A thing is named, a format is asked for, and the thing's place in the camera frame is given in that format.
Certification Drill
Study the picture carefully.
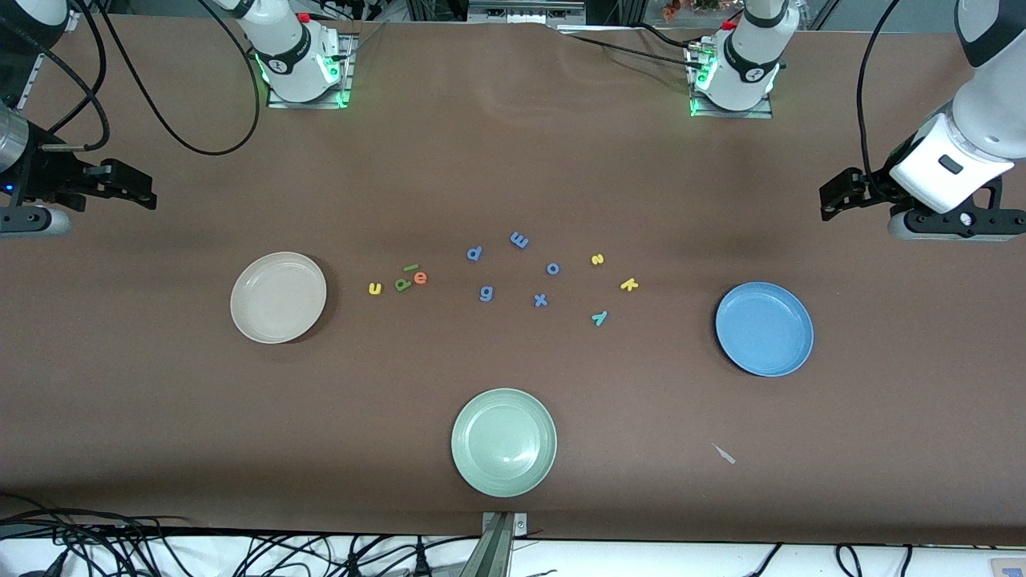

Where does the blue plate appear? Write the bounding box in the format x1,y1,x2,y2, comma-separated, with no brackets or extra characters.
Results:
715,281,814,377

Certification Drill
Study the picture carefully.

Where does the beige plate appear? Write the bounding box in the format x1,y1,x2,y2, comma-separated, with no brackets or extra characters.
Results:
230,252,328,345

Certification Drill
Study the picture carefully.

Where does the brown table cover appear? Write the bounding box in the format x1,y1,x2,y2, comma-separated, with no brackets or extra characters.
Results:
0,14,1026,546

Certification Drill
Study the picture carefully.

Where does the pale green plate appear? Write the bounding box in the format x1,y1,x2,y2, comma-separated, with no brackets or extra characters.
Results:
450,388,558,498

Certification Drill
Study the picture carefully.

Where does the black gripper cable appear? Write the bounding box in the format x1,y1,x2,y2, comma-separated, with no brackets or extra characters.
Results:
0,16,111,151
856,0,908,195

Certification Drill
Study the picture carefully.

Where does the long black arm cable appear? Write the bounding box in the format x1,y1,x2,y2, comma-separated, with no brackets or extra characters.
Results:
76,0,263,156

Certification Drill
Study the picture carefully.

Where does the aluminium table edge rail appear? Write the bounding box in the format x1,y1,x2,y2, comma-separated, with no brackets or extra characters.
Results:
14,44,42,111

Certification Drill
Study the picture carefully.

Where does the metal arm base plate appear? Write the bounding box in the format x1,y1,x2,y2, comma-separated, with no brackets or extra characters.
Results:
266,32,355,110
689,44,774,119

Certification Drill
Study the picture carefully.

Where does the black cable tangle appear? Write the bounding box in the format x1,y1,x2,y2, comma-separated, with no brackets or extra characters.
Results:
0,493,482,577

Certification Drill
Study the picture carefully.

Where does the grey metal frame rail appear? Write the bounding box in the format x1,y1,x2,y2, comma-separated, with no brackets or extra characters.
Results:
467,0,588,26

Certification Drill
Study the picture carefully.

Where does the grey metal camera post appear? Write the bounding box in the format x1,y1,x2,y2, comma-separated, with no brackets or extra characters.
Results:
461,511,528,577

